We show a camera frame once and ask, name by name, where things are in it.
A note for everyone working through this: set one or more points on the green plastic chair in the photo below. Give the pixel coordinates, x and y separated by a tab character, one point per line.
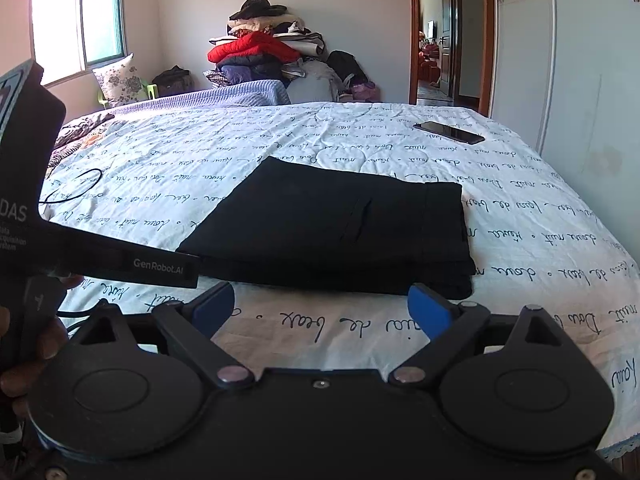
151	92

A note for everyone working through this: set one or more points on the light blue knitted blanket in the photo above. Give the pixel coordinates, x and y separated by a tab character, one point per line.
210	95

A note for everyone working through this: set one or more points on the brown wooden door frame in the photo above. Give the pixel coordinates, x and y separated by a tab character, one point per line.
487	35

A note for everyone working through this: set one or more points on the black smartphone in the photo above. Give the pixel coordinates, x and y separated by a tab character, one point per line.
449	133

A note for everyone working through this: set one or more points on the black duffel bag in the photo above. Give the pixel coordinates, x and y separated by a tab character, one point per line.
172	82

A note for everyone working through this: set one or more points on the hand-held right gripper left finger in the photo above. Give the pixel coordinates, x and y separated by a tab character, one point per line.
215	310

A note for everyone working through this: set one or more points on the brown wooden door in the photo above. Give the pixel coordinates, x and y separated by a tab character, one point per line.
448	40

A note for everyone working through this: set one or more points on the sliding glass window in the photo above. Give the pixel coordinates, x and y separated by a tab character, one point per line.
75	25

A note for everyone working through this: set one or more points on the black backpack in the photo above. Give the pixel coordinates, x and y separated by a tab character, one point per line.
347	67

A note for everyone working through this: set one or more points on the grey fabric bag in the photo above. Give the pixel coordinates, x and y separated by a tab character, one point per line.
315	82

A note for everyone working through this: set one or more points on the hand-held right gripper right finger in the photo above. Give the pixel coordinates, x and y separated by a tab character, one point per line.
432	310

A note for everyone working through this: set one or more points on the white sliding wardrobe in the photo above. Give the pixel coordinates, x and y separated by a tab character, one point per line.
585	100

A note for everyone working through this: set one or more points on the person's left hand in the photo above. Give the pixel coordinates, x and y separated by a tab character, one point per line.
22	380

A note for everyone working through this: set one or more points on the black pants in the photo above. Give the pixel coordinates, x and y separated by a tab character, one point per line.
325	230

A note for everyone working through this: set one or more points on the pile of folded clothes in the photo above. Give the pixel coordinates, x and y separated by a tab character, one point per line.
260	45

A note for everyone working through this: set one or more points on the white script-printed quilt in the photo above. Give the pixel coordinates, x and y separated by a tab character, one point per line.
325	130

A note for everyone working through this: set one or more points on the dark patterned cloth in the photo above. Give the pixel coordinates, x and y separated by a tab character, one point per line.
80	132

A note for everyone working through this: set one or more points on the purple bag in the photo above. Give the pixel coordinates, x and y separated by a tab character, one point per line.
366	92

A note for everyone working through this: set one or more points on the white floral pillow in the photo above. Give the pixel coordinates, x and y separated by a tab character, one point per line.
119	82

